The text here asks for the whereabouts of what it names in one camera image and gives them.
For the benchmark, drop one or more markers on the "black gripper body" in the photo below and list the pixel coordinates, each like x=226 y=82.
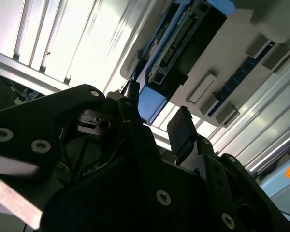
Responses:
x=111 y=212

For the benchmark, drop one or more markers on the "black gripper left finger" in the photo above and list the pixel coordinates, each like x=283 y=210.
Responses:
x=38 y=120

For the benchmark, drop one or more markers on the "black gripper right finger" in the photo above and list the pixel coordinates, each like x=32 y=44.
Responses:
x=212 y=174

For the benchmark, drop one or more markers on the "hard disk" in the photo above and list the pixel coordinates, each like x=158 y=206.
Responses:
x=183 y=48

